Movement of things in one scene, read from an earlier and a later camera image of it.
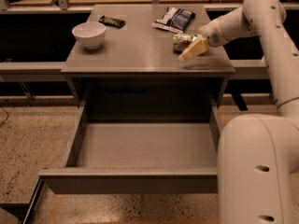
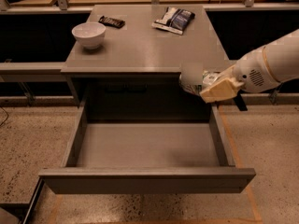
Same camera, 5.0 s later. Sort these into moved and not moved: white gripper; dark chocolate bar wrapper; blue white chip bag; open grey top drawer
Moved: white gripper
Not moved: open grey top drawer; blue white chip bag; dark chocolate bar wrapper
